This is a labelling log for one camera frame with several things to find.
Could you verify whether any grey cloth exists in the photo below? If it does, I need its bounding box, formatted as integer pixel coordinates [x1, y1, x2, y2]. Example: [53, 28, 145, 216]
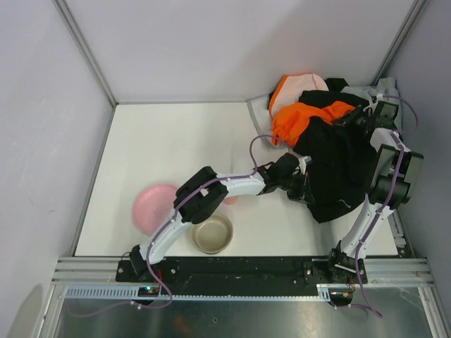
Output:
[341, 77, 400, 107]

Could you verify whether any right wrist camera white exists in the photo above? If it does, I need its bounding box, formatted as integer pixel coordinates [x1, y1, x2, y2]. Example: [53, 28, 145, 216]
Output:
[366, 94, 384, 109]

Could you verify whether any pink cup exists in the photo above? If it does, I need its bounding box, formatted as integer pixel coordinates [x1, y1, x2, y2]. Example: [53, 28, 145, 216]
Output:
[223, 196, 238, 206]

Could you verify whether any large black cloth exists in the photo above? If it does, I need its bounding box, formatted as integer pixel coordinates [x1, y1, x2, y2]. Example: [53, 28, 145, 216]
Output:
[291, 90, 376, 223]

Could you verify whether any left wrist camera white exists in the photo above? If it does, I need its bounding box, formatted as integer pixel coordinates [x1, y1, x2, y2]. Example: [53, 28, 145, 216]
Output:
[298, 156, 311, 168]

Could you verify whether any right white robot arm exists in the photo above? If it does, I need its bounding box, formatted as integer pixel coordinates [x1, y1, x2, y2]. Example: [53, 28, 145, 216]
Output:
[326, 94, 424, 283]

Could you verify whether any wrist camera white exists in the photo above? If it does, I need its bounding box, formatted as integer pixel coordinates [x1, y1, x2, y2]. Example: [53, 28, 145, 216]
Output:
[366, 94, 384, 109]
[298, 156, 311, 168]

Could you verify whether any pink orange cloth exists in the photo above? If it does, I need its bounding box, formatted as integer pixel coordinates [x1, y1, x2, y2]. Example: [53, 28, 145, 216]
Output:
[268, 73, 328, 120]

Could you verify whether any white grey-trim cloth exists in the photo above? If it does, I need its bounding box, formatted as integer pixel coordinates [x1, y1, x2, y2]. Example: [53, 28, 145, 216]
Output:
[247, 95, 272, 135]

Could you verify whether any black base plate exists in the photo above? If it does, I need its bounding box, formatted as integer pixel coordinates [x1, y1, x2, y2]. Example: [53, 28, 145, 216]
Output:
[116, 256, 367, 296]

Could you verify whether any grey cable duct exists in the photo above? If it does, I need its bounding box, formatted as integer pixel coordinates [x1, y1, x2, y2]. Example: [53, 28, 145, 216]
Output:
[63, 284, 336, 301]

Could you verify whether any beige bowl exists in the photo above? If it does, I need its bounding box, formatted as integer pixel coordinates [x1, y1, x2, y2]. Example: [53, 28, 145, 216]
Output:
[190, 213, 233, 255]

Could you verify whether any pink plate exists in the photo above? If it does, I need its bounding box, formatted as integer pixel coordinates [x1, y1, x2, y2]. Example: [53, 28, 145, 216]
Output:
[132, 184, 177, 235]

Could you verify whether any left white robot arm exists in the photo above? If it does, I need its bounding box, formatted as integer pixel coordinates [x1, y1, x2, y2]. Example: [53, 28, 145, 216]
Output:
[129, 153, 312, 281]

